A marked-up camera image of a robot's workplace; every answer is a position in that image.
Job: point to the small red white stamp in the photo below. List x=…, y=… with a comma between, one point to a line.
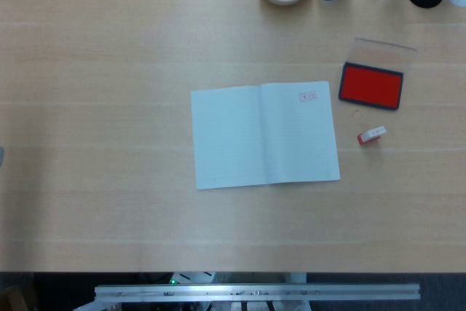
x=373, y=134

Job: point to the open lined notebook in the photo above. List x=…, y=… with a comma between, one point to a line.
x=233, y=136

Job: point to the red ink pad clear lid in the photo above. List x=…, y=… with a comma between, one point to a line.
x=369, y=87

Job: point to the aluminium profile rail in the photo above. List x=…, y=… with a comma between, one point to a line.
x=255, y=291

